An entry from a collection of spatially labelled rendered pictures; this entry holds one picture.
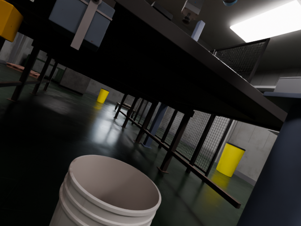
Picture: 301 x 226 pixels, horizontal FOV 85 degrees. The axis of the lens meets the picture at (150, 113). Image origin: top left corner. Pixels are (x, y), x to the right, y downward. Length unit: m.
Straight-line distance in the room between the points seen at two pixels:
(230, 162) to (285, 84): 3.32
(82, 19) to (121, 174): 0.55
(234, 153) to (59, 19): 3.87
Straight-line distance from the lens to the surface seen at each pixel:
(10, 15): 0.56
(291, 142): 0.75
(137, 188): 0.70
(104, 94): 7.96
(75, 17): 0.54
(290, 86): 0.84
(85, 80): 6.91
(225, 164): 4.08
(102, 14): 0.55
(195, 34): 3.23
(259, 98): 0.98
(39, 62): 8.62
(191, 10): 1.02
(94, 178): 0.71
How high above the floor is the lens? 0.61
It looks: 1 degrees down
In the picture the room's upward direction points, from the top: 24 degrees clockwise
